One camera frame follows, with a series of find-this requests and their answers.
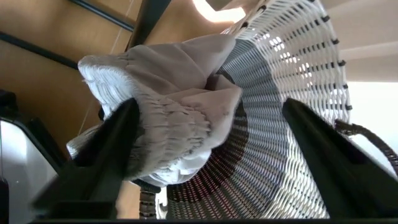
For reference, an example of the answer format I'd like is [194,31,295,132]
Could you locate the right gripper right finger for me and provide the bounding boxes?
[281,97,398,219]

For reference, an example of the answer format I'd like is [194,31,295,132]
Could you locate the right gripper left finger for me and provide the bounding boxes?
[32,97,141,220]

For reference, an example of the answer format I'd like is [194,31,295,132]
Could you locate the pale grey shorts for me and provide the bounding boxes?
[65,33,243,188]

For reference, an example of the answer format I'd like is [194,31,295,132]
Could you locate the white laundry basket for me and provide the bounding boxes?
[136,0,398,220]

